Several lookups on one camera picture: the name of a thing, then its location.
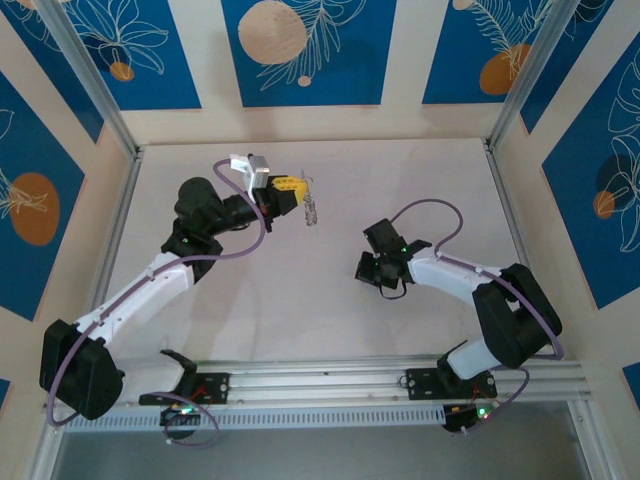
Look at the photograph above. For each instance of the aluminium side rail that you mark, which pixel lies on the aluminium side rail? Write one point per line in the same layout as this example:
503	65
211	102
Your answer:
124	200
506	200

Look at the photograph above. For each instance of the aluminium upright post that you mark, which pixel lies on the aluminium upright post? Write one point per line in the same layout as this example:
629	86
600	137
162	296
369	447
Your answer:
89	65
539	65

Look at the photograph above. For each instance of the controller board with green light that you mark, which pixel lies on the controller board with green light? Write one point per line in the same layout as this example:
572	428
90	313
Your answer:
470	417
180	415

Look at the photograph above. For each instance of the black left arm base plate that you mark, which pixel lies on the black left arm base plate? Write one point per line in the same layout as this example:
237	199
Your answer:
215	387

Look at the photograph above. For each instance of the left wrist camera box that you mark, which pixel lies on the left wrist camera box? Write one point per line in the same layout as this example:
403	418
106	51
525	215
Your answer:
257	172

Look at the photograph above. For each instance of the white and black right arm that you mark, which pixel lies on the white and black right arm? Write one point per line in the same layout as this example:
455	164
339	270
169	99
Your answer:
440	275

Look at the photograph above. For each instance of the aluminium cross rail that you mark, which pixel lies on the aluminium cross rail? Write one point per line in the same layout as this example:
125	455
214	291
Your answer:
320	385

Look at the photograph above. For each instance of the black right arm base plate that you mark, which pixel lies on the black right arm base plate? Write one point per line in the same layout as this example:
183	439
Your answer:
425	382

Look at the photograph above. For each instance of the blue panel white flower lines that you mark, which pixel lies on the blue panel white flower lines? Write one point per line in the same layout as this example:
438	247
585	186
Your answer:
560	75

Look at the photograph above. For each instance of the blue panel small orange fruit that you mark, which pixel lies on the blue panel small orange fruit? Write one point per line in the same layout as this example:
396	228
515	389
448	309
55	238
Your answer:
175	60

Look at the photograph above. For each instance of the blue panel beige circle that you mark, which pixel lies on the blue panel beige circle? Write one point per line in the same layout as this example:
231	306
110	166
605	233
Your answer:
350	60

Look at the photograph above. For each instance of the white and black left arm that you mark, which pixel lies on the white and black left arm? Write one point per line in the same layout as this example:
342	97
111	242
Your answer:
145	290

